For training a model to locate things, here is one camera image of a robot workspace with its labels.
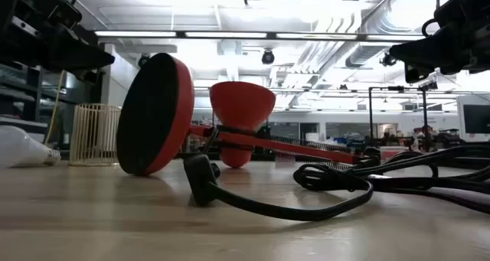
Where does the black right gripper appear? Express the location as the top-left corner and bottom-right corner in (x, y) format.
(389, 0), (490, 84)

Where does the pink plastic container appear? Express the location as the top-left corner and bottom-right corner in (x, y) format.
(380, 145), (407, 162)

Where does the black lamp power cord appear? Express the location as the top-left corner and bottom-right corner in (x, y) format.
(182, 142), (490, 222)

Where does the black ceiling camera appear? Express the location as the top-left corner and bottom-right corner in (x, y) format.
(261, 48), (276, 66)

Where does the red desk lamp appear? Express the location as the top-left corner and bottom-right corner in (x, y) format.
(116, 52), (380, 177)

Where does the cream wire basket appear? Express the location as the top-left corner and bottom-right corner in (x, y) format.
(68, 103), (123, 167)

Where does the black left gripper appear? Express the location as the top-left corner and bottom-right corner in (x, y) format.
(0, 0), (116, 84)

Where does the black metal stand frame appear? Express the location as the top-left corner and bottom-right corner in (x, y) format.
(367, 71), (439, 152)

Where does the white-framed monitor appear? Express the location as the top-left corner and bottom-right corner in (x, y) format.
(457, 94), (490, 142)

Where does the long ceiling light strip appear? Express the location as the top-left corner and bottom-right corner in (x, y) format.
(94, 30), (426, 41)

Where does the yellow cable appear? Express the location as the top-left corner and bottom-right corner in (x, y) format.
(44, 70), (67, 145)

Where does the white light bulb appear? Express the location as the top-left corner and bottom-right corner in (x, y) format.
(0, 125), (62, 168)

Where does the dark storage shelf unit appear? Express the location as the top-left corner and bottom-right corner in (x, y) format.
(0, 61), (74, 151)

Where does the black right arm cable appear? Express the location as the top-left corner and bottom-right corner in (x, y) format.
(420, 0), (444, 38)

